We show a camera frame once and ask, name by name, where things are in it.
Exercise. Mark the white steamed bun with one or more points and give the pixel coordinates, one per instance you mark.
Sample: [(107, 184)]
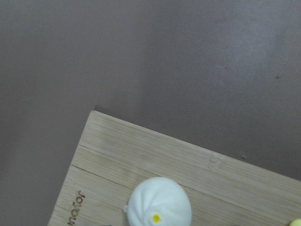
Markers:
[(159, 202)]

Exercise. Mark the bamboo cutting board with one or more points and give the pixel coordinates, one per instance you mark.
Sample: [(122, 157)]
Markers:
[(114, 156)]

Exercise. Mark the yellow plastic knife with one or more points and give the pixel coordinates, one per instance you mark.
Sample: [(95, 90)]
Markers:
[(295, 222)]

